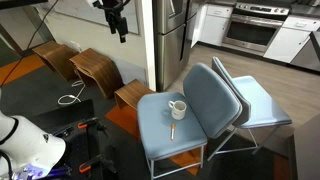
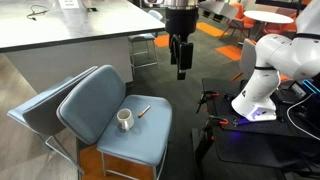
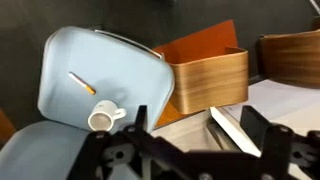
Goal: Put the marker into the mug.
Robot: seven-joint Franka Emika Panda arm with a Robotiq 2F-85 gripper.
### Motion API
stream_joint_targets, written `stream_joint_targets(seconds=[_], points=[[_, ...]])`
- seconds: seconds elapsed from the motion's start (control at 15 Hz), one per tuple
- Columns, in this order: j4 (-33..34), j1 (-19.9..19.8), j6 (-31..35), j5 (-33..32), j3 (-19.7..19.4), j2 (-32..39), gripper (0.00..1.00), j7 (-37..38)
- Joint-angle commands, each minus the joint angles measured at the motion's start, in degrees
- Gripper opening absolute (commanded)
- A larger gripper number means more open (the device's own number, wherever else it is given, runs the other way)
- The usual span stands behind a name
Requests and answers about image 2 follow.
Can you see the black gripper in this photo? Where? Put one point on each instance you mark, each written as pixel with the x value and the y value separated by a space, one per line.
pixel 181 20

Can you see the orange white marker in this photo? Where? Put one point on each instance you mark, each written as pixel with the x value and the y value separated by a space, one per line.
pixel 144 111

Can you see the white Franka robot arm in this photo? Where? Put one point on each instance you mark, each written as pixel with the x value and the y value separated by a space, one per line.
pixel 266 90

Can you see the white ceramic mug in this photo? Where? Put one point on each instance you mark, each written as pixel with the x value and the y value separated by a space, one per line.
pixel 125 120

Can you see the light blue bar stool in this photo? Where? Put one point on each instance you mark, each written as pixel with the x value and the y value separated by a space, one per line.
pixel 143 36

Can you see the black orange clamp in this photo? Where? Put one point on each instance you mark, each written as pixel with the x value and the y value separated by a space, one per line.
pixel 205 97
pixel 220 120

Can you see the orange lounge chair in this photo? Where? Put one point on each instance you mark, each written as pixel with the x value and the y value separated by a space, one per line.
pixel 278 28
pixel 243 21

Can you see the blue padded chair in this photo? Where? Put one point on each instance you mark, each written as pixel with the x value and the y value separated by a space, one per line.
pixel 140 136
pixel 36 110

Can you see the white round table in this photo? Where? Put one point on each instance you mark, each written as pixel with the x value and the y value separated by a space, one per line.
pixel 268 16

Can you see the black counter outlet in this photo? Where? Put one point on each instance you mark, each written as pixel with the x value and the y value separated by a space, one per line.
pixel 92 9

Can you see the grey counter table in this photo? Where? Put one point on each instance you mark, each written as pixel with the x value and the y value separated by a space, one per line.
pixel 73 26

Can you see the black robot cart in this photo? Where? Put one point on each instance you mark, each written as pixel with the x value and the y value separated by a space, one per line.
pixel 253 143

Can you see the white paper sign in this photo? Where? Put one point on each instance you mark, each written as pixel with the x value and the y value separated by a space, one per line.
pixel 69 3

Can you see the black control box blue lights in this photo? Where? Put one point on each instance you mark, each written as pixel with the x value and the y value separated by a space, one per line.
pixel 308 88

